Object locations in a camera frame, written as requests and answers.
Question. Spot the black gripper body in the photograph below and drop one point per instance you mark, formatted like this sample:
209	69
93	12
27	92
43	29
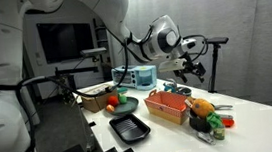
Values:
186	67

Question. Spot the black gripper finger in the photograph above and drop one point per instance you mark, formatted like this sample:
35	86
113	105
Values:
201	70
182	76

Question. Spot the orange pineapple plushy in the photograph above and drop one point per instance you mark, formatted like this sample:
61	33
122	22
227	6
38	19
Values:
202	108

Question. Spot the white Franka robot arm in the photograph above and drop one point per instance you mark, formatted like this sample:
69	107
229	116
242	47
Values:
102	2

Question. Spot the black toy pot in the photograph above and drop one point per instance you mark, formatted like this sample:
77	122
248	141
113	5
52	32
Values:
198	125

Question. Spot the brown labelled cardboard box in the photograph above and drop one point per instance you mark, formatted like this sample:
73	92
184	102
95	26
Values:
93	105

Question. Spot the teal toy kettle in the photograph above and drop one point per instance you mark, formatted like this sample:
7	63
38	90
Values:
170	86

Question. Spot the light blue toy oven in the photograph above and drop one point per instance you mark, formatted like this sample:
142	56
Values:
142	75

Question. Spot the orange toy utensil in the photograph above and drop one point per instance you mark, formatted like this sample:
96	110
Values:
228	122

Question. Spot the dark green plate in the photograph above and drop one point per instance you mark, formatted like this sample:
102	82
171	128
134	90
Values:
129	106

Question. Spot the small teal toy dish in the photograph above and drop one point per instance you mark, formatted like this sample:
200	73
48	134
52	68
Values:
122	90

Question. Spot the green toy fruit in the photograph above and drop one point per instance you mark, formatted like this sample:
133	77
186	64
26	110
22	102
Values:
122	99

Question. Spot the green toy can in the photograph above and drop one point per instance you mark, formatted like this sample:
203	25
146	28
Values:
219	134

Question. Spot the clear plastic labelled tag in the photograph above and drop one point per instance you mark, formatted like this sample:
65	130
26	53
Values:
206	138

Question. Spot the red toy tomato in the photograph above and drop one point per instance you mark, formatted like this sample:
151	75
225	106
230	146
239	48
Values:
113	101

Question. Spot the black plastic tray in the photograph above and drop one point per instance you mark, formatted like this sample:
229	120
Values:
129	128

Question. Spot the small orange toy fruit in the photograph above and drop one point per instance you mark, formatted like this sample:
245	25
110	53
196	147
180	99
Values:
110	108

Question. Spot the dark shelf rack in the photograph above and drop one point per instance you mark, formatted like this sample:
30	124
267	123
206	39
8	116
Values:
102	35

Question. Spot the black camera stand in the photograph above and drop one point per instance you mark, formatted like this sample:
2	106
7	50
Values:
214	68

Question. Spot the black stereo camera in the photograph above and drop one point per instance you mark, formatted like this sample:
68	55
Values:
215	40

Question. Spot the grey stereo camera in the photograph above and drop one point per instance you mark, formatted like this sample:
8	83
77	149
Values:
93	51

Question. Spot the black metal rail frame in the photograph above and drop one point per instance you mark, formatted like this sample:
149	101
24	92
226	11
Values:
75	70

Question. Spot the black wall monitor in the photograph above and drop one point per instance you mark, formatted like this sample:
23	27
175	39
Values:
62	41

